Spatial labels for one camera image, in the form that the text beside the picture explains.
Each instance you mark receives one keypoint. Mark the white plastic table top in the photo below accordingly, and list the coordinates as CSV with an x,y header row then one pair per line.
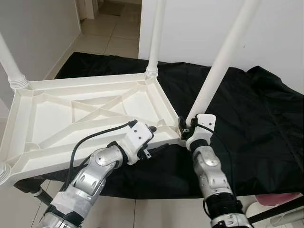
x,y
57,118

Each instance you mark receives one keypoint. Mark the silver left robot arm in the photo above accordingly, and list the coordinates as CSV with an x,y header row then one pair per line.
x,y
90,175

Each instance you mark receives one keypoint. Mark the black cloth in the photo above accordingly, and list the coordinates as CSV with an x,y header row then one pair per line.
x,y
266,142

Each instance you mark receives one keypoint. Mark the pink cushion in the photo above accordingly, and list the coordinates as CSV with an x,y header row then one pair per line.
x,y
278,198

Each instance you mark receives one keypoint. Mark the black stand leg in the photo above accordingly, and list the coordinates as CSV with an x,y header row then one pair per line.
x,y
40,195

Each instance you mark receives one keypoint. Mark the black pole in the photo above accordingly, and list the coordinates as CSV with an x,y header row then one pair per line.
x,y
278,209

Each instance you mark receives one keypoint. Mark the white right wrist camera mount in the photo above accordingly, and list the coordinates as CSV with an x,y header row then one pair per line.
x,y
204,123

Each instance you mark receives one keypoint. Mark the white door frame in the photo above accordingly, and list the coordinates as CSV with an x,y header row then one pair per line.
x,y
89,8

